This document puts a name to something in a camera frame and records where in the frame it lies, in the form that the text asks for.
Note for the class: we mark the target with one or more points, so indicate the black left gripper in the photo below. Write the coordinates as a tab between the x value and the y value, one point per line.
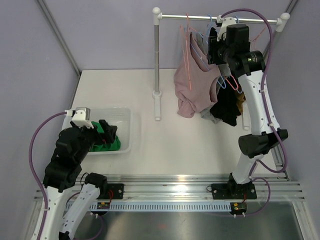
108	135

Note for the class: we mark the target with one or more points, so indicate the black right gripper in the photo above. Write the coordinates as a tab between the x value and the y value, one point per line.
213	45

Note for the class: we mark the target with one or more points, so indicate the green tank top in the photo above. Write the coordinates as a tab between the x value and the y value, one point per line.
106	147

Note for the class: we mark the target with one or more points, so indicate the mauve pink tank top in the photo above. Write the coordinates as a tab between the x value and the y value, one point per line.
203	93

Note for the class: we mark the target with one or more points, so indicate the pink hanger of green top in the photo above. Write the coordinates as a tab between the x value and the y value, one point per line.
185	51

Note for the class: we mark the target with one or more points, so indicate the blue hanger of mauve top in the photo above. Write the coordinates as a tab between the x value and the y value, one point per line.
202	45

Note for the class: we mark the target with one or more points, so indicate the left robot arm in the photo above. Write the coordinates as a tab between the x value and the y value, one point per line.
60	175

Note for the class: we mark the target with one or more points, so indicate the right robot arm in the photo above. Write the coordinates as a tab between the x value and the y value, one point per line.
231	46

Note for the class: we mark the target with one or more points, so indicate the grey tank top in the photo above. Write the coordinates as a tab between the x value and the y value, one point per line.
224	72

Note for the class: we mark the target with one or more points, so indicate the brown tank top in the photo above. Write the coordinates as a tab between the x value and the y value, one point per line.
240	100

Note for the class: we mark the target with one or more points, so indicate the black tank top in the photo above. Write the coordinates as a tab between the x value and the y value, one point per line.
226	108

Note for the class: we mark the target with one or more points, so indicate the clear plastic basket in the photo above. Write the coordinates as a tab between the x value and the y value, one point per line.
119	116

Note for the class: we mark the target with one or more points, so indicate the silver clothes rack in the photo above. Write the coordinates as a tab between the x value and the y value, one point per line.
280	24

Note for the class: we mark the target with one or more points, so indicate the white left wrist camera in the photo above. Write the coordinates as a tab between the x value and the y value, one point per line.
79	116

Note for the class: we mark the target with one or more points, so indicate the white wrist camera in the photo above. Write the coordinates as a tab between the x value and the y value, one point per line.
225	22
79	116

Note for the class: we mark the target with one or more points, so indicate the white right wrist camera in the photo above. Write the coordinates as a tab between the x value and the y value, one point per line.
225	22

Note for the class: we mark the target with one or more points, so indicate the white slotted cable duct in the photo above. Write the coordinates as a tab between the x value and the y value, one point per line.
139	206

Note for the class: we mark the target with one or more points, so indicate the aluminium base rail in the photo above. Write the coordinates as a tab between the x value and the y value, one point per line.
194	188

